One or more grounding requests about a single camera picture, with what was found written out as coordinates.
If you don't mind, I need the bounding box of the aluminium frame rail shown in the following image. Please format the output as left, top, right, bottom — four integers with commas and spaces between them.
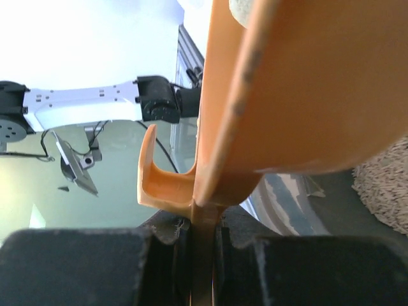
170, 25, 204, 173

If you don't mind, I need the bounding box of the dark grey litter box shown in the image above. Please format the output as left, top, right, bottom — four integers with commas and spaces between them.
238, 136, 408, 238

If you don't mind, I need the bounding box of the yellow litter scoop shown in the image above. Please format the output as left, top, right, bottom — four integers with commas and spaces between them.
137, 1, 407, 287

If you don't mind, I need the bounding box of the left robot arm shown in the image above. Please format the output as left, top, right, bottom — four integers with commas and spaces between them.
1, 75, 201, 143

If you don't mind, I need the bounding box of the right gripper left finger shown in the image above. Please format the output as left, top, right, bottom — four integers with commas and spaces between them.
1, 211, 191, 305

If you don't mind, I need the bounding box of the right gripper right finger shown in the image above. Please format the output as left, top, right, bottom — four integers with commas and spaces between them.
214, 206, 407, 305

